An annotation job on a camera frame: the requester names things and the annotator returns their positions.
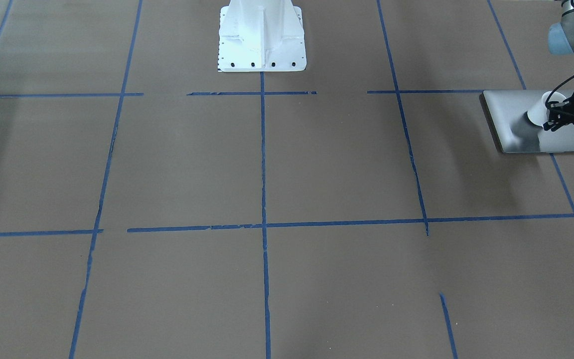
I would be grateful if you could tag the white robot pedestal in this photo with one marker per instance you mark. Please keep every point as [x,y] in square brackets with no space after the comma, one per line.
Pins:
[261,35]

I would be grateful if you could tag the grey closed laptop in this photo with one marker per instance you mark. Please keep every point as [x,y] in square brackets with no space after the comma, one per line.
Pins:
[515,133]

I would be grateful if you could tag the white ceramic mug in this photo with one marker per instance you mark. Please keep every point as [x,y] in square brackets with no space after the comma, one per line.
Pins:
[538,113]

